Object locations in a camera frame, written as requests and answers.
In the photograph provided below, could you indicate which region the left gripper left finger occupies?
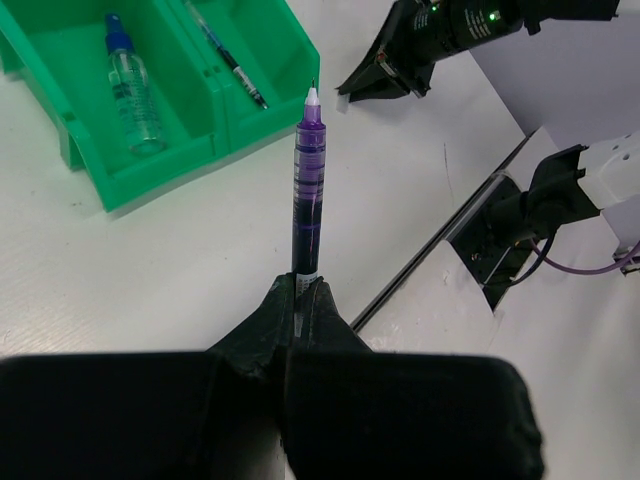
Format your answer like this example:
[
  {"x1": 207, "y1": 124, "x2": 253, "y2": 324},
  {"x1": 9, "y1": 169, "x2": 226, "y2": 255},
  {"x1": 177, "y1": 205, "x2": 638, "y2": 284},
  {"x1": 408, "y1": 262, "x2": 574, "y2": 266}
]
[{"x1": 1, "y1": 275, "x2": 294, "y2": 479}]

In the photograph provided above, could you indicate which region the blue pen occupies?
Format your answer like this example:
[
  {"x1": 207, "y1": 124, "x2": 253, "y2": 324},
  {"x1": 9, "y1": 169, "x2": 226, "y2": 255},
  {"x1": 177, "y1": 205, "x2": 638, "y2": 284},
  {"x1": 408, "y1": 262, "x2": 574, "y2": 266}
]
[{"x1": 183, "y1": 1, "x2": 269, "y2": 110}]

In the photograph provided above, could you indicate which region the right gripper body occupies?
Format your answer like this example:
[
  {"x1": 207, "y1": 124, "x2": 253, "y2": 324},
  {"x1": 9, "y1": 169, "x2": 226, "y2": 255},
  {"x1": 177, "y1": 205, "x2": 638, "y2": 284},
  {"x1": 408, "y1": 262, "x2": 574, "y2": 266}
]
[{"x1": 379, "y1": 0, "x2": 619, "y2": 95}]

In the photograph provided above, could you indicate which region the purple pen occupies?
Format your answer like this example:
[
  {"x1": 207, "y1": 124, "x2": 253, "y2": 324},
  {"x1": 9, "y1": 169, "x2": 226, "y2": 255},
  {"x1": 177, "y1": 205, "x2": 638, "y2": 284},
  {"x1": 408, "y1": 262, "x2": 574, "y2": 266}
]
[{"x1": 291, "y1": 85, "x2": 326, "y2": 338}]

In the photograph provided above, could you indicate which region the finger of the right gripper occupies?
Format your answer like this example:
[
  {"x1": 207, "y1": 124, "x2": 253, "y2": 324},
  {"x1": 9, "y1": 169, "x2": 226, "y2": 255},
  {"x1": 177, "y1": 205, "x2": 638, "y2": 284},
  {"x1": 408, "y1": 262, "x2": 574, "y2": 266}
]
[{"x1": 337, "y1": 47, "x2": 415, "y2": 102}]

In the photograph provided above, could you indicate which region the green four-compartment tray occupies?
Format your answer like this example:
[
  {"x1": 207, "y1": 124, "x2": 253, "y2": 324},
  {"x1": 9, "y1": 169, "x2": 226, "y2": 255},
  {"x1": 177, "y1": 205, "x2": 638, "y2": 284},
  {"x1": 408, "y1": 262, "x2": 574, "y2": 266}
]
[{"x1": 1, "y1": 1, "x2": 320, "y2": 211}]

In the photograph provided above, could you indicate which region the clear spray bottle blue cap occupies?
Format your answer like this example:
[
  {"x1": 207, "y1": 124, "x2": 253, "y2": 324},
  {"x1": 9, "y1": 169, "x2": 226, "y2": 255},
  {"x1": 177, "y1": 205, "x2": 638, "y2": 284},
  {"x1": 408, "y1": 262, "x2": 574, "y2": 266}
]
[{"x1": 104, "y1": 13, "x2": 166, "y2": 156}]

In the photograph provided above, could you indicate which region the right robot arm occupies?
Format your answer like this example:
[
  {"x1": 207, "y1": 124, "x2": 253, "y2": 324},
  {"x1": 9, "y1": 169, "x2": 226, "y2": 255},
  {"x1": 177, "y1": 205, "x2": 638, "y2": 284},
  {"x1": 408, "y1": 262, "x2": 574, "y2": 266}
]
[{"x1": 338, "y1": 1, "x2": 639, "y2": 253}]

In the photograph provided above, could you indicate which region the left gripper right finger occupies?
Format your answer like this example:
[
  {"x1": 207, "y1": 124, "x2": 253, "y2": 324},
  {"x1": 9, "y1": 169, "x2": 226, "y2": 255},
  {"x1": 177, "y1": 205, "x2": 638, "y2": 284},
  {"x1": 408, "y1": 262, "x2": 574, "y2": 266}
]
[{"x1": 282, "y1": 280, "x2": 545, "y2": 479}]

